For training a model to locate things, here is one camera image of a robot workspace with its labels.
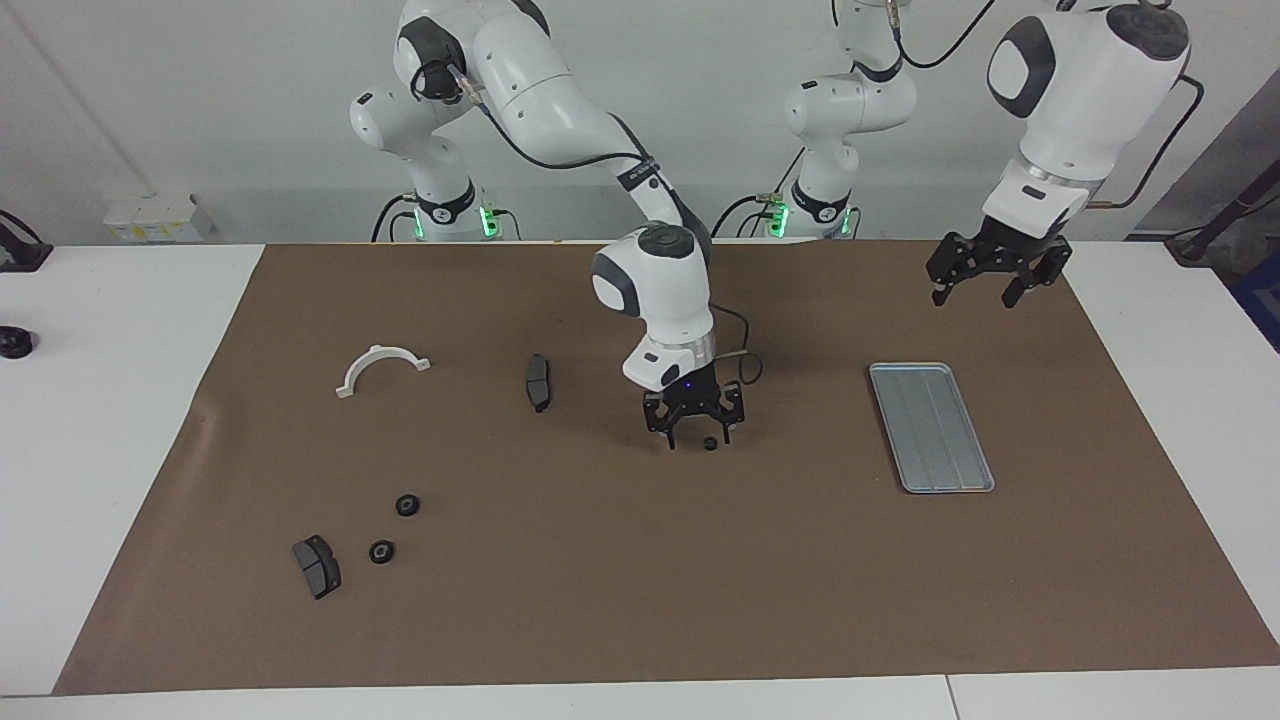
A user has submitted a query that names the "white semicircular plastic bracket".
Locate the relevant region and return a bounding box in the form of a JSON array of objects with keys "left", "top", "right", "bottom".
[{"left": 335, "top": 344, "right": 432, "bottom": 400}]

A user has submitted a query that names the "black left base cable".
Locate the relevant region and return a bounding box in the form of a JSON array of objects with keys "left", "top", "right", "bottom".
[{"left": 710, "top": 148, "right": 806, "bottom": 239}]

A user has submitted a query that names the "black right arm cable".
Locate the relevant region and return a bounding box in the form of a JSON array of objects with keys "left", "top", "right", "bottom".
[{"left": 410, "top": 60, "right": 763, "bottom": 387}]

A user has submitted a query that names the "black base cable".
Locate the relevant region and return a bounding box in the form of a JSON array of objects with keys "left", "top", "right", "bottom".
[
  {"left": 710, "top": 148, "right": 806, "bottom": 239},
  {"left": 372, "top": 195, "right": 416, "bottom": 243}
]

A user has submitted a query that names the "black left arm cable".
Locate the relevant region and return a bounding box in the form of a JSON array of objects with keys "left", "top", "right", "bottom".
[{"left": 893, "top": 0, "right": 1206, "bottom": 211}]

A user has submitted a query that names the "brown table mat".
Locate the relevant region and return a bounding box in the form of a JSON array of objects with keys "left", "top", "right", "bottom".
[{"left": 52, "top": 238, "right": 1280, "bottom": 696}]

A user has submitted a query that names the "blue box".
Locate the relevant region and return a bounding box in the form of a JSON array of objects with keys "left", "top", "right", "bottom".
[{"left": 1235, "top": 250, "right": 1280, "bottom": 351}]

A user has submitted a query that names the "black table clamp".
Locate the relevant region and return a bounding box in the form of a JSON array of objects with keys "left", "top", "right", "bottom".
[{"left": 0, "top": 210, "right": 54, "bottom": 273}]

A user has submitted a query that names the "silver metal tray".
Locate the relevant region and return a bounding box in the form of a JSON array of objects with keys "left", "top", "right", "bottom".
[{"left": 868, "top": 362, "right": 997, "bottom": 495}]

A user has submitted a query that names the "black right base cable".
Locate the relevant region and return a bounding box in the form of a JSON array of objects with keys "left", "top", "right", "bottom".
[{"left": 372, "top": 195, "right": 416, "bottom": 243}]

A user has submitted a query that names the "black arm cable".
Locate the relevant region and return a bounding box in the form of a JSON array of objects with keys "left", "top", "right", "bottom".
[
  {"left": 410, "top": 60, "right": 763, "bottom": 387},
  {"left": 893, "top": 0, "right": 1206, "bottom": 211}
]

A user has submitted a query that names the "wide grey brake pad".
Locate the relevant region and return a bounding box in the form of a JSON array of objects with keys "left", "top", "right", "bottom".
[{"left": 292, "top": 535, "right": 343, "bottom": 601}]

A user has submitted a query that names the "black stand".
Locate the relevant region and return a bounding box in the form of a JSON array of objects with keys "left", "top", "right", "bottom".
[{"left": 1165, "top": 160, "right": 1280, "bottom": 266}]

